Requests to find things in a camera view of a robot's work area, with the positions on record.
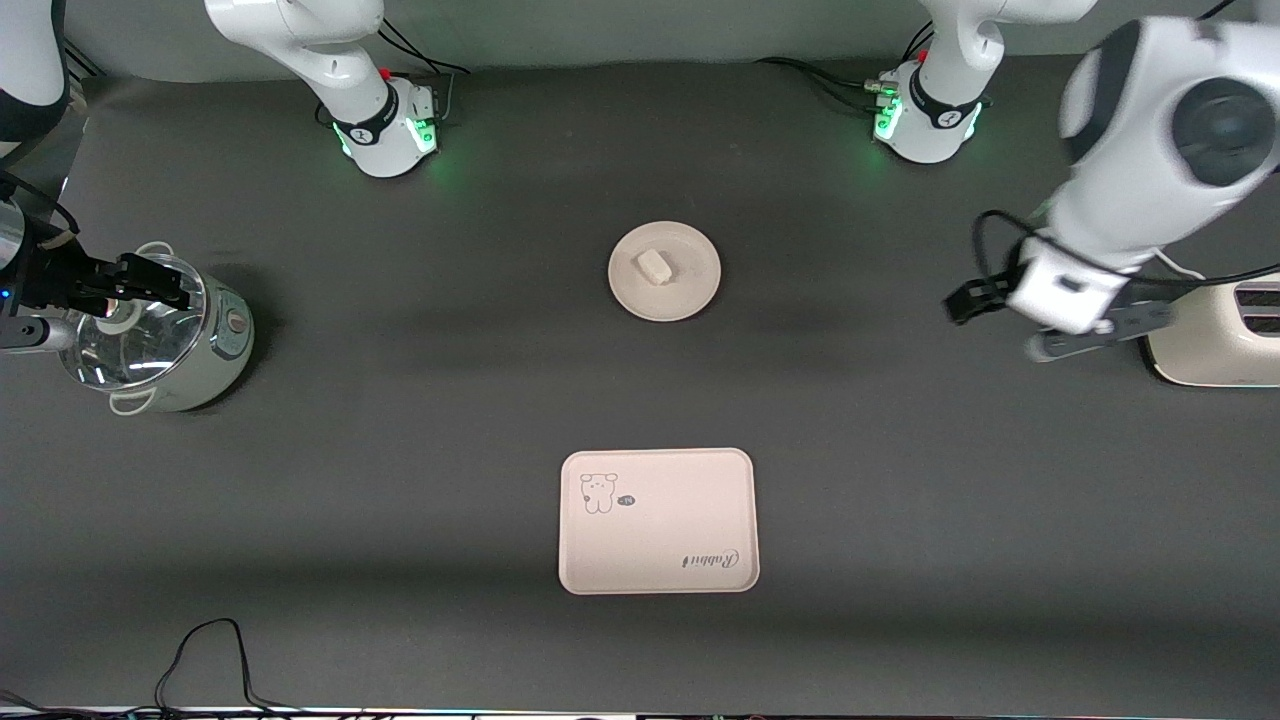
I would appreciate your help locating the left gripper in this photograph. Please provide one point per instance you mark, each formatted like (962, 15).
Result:
(975, 297)

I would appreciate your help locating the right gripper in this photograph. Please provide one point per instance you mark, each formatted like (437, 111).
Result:
(58, 277)

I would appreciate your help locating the round cream plate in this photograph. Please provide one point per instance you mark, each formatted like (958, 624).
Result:
(690, 290)

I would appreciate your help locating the white steamed bun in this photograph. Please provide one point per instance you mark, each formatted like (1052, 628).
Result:
(655, 267)

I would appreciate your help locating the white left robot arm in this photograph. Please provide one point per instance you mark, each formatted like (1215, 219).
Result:
(945, 110)

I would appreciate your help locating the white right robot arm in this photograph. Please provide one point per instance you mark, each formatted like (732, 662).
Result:
(320, 60)

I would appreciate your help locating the cream tray with cartoon print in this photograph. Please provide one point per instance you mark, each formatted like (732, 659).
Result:
(660, 530)

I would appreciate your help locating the glass pot lid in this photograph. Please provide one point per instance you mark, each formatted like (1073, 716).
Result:
(150, 350)

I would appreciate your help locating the pale green electric pot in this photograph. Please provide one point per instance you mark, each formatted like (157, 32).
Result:
(225, 345)

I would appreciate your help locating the white toaster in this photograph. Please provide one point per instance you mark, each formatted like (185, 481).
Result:
(1215, 350)

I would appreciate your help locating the aluminium frame rail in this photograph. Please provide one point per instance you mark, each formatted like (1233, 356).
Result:
(82, 62)

